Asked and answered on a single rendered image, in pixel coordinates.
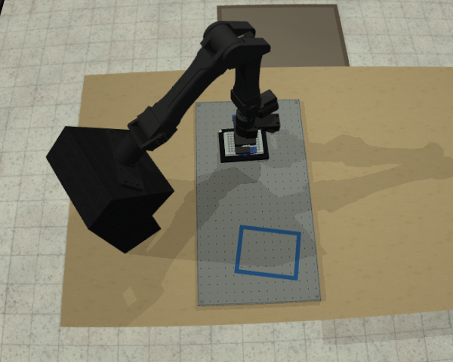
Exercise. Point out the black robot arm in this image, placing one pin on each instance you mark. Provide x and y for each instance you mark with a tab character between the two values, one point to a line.
159	123

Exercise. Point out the blue tape outline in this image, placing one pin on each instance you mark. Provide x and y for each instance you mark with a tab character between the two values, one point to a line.
264	274

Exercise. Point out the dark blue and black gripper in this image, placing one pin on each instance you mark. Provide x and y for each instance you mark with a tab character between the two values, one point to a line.
240	140

